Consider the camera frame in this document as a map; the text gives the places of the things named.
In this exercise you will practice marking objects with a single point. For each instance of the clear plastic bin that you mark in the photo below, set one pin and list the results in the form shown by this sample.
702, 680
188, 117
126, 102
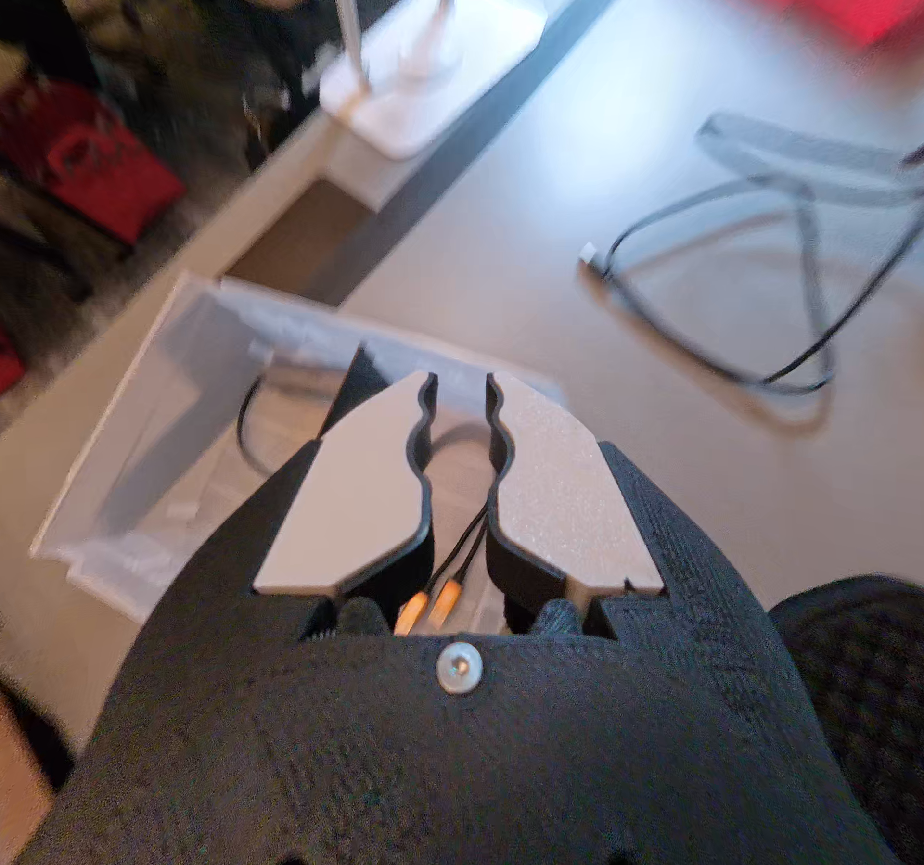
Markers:
108, 518

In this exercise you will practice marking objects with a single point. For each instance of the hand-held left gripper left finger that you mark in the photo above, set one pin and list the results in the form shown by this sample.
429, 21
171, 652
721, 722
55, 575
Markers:
354, 497

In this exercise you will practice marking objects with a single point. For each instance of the red bag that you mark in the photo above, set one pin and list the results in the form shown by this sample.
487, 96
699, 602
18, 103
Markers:
108, 172

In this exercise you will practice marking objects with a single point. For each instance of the black bin divider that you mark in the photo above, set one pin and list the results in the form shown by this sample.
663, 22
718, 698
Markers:
354, 392

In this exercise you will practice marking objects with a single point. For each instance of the white document stand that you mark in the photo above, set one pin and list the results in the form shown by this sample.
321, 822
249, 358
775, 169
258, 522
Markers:
433, 107

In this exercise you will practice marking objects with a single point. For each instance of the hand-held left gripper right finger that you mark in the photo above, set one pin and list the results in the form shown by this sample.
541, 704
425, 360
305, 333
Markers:
570, 511

